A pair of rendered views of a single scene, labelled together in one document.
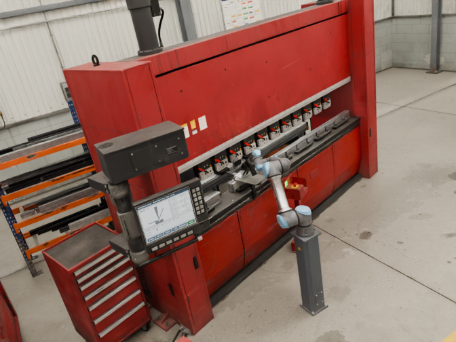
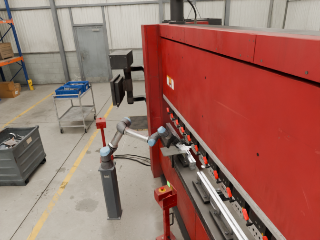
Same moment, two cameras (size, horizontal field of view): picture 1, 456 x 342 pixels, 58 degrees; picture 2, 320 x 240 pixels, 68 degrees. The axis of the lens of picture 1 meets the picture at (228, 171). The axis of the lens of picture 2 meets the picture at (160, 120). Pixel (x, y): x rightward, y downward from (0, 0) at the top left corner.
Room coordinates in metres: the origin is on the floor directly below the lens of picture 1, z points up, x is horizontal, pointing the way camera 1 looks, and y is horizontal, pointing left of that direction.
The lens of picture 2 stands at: (4.53, -2.27, 2.40)
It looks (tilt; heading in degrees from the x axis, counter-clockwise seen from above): 24 degrees down; 120
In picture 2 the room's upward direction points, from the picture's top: 3 degrees counter-clockwise
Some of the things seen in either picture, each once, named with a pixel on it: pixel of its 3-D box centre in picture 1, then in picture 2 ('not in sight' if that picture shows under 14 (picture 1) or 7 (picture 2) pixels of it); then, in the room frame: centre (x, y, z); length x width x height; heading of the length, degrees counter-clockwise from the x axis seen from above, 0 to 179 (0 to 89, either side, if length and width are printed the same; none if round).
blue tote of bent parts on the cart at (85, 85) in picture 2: not in sight; (76, 86); (0.04, 1.59, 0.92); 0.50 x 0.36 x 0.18; 27
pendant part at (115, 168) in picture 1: (155, 197); (124, 81); (2.35, 0.49, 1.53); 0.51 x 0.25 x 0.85; 116
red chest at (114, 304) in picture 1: (102, 292); not in sight; (2.85, 1.25, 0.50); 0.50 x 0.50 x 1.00; 42
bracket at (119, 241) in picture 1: (142, 235); (142, 100); (2.52, 0.68, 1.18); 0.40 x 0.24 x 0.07; 132
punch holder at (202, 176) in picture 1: (202, 168); (174, 114); (3.31, 0.22, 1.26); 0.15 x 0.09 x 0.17; 132
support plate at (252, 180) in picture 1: (250, 178); (173, 150); (3.48, -0.20, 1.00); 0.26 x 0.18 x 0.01; 42
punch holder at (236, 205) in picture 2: (305, 111); (243, 201); (4.38, -0.97, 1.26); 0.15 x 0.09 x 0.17; 132
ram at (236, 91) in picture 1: (270, 81); (212, 105); (4.03, -0.58, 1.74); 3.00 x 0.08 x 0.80; 132
